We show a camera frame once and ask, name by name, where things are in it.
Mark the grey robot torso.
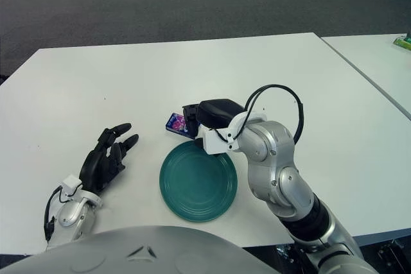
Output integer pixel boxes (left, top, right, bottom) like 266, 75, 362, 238
0, 225, 280, 274

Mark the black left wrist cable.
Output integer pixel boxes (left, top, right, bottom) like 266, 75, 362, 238
44, 185, 70, 243

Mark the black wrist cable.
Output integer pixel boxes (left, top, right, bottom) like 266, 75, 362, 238
214, 84, 305, 143
44, 185, 70, 243

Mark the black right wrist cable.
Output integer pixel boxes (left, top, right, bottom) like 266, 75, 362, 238
214, 84, 305, 143

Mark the black equipment under table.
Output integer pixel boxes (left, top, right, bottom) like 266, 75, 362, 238
377, 238, 411, 271

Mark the white side table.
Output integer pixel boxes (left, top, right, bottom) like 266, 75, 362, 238
320, 32, 411, 117

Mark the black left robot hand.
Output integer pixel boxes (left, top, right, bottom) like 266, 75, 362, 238
78, 122, 140, 196

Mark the green round plate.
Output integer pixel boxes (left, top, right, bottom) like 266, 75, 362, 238
159, 140, 239, 223

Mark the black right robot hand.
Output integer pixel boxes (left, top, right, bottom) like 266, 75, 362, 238
182, 98, 245, 150

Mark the green box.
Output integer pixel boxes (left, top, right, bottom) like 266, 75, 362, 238
392, 35, 411, 51

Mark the blue gum pack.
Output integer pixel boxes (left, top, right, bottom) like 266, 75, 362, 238
165, 112, 192, 140

